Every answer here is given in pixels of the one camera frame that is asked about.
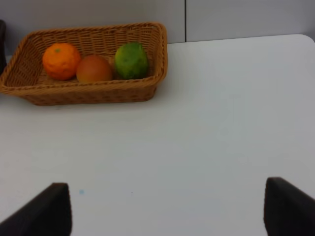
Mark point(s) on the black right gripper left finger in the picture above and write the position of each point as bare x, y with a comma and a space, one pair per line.
47, 214

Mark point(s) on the orange wicker basket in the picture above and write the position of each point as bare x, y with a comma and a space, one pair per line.
24, 75

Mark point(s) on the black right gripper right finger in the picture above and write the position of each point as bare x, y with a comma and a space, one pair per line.
288, 211

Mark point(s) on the dark brown wicker basket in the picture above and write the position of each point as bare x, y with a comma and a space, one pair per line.
2, 47

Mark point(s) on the green mango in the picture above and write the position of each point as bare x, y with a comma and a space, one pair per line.
131, 61

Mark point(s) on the red peach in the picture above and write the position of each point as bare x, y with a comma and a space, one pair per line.
94, 68

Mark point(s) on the orange tangerine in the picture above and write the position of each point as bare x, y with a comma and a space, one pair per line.
61, 60

